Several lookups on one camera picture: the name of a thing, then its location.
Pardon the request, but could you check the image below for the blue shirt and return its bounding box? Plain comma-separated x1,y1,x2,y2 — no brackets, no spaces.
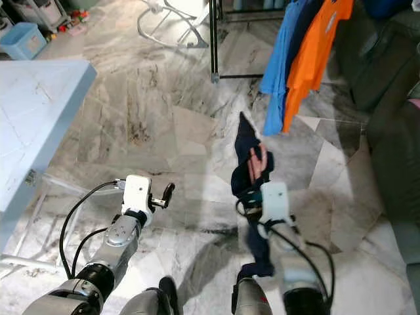
259,0,308,137

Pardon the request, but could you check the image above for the navy blue garment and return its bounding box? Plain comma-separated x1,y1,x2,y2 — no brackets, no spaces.
230,111,278,280

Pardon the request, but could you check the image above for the grey drawer unit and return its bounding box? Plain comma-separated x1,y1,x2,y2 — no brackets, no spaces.
7,0,70,33

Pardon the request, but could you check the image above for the black metal clothes rack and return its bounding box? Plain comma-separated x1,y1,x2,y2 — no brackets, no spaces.
209,0,270,83

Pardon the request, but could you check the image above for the white plastic folding table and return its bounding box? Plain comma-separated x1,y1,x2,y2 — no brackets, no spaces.
0,60,98,280

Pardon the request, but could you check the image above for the dark green sofa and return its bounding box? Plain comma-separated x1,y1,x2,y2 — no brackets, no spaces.
335,0,420,309

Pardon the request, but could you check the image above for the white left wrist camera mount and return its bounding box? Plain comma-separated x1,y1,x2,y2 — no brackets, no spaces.
122,174,154,215

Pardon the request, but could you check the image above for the blue plastic bin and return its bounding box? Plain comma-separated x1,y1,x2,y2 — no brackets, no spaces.
1,22,49,60

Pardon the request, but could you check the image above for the orange shirt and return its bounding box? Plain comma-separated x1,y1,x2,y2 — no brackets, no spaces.
280,0,355,135

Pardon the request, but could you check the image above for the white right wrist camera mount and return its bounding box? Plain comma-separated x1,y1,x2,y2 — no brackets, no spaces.
259,181,293,228

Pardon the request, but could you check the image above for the dark blue storage box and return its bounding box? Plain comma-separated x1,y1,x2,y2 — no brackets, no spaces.
363,0,413,19

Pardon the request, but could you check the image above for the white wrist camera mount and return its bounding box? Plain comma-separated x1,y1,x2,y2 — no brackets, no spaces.
259,181,293,228
122,174,154,215

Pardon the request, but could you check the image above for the red plastic toy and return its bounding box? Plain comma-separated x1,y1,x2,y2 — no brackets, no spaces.
56,12,89,35

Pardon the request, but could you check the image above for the robot right leg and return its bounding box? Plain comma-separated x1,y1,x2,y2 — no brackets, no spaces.
231,275,274,315

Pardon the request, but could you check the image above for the silver metal tube frame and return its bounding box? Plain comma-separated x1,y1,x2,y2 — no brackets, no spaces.
136,0,209,51

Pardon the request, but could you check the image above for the pink clothes hanger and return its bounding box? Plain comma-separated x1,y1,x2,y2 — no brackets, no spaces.
247,143,271,186

